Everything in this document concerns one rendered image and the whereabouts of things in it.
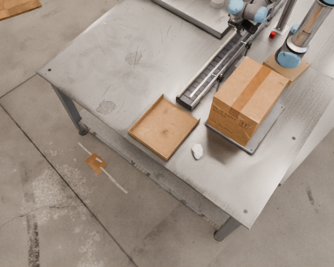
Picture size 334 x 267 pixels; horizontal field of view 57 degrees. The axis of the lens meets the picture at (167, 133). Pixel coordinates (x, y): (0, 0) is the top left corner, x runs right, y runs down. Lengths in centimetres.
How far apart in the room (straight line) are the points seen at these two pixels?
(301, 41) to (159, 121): 82
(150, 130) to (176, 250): 100
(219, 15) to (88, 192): 159
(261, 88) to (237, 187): 50
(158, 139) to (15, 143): 152
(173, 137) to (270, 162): 52
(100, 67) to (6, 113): 131
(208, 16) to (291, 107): 79
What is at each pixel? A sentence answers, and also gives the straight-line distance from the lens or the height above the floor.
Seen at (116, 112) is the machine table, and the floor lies 83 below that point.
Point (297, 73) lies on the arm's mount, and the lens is 195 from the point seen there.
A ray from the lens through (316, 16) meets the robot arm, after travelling 160.
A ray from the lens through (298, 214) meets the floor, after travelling 256.
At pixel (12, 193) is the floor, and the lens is 268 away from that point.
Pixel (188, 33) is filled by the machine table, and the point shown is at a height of 83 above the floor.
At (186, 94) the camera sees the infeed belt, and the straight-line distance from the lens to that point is 173.
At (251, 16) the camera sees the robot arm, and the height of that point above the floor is 121.
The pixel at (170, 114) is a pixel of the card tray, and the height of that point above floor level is 83.
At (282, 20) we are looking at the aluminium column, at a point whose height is 90.
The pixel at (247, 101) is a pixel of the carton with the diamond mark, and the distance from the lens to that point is 146.
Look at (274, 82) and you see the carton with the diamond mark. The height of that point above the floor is 112.
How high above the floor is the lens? 232
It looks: 64 degrees down
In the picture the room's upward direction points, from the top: straight up
